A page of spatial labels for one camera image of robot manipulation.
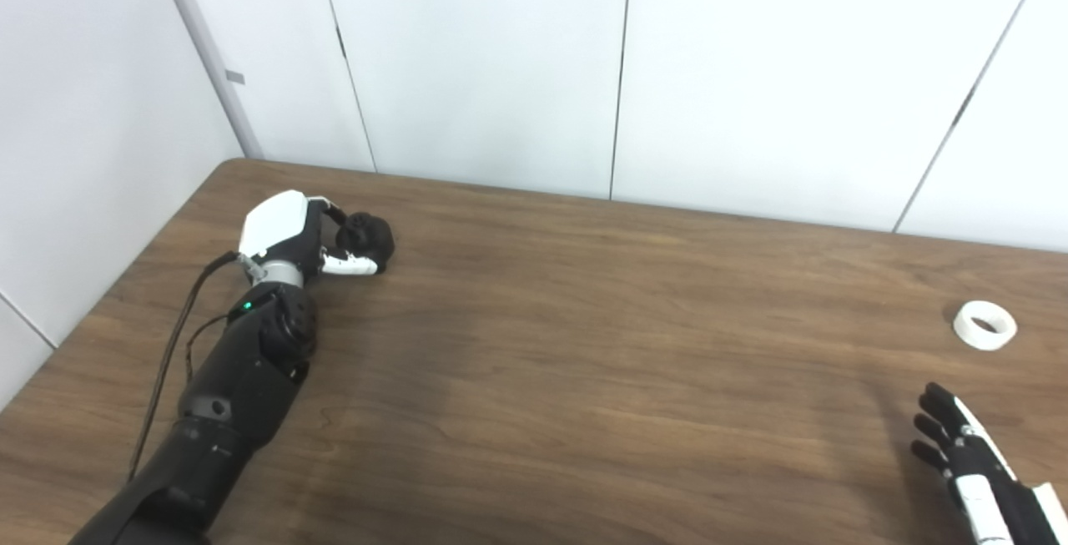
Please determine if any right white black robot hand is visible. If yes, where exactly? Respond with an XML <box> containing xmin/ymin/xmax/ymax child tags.
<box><xmin>909</xmin><ymin>382</ymin><xmax>1068</xmax><ymax>545</ymax></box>

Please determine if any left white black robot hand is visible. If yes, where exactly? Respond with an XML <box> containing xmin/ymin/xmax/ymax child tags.
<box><xmin>238</xmin><ymin>189</ymin><xmax>378</xmax><ymax>279</ymax></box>

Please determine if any round black plastic part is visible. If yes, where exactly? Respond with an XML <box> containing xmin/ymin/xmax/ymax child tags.
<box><xmin>335</xmin><ymin>211</ymin><xmax>396</xmax><ymax>275</ymax></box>

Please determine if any white plastic ring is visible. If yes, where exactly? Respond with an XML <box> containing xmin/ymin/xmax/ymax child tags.
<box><xmin>953</xmin><ymin>300</ymin><xmax>1019</xmax><ymax>352</ymax></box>

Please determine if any left arm thin black wire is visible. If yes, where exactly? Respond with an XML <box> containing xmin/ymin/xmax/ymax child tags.
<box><xmin>185</xmin><ymin>314</ymin><xmax>230</xmax><ymax>383</ymax></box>

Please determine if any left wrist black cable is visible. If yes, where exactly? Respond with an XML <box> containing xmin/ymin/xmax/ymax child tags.
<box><xmin>127</xmin><ymin>251</ymin><xmax>259</xmax><ymax>483</ymax></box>

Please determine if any grey wall corner strip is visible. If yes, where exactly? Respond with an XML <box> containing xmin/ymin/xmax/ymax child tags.
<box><xmin>149</xmin><ymin>0</ymin><xmax>265</xmax><ymax>160</ymax></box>

